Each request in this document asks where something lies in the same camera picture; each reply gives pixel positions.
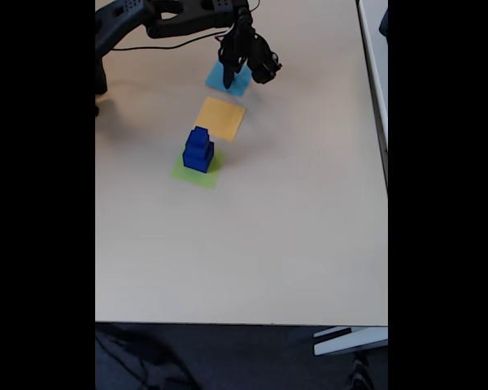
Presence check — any blue paper square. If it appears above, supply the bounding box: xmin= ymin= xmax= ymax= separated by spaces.
xmin=205 ymin=60 xmax=254 ymax=98

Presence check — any white side table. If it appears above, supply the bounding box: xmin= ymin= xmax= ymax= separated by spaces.
xmin=355 ymin=0 xmax=389 ymax=196

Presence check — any orange paper square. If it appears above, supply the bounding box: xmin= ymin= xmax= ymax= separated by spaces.
xmin=193 ymin=96 xmax=246 ymax=143

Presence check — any medium blue cube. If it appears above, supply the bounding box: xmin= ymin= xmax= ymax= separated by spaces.
xmin=185 ymin=133 xmax=211 ymax=159

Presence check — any green paper square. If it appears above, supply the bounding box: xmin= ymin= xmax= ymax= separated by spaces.
xmin=169 ymin=148 xmax=227 ymax=191

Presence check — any black camera box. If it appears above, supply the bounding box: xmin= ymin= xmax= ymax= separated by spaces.
xmin=247 ymin=35 xmax=283 ymax=85

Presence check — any white table foot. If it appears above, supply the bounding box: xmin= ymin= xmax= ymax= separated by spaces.
xmin=312 ymin=326 xmax=389 ymax=357

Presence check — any large blue cube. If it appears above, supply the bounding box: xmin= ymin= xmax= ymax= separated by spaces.
xmin=181 ymin=142 xmax=216 ymax=175

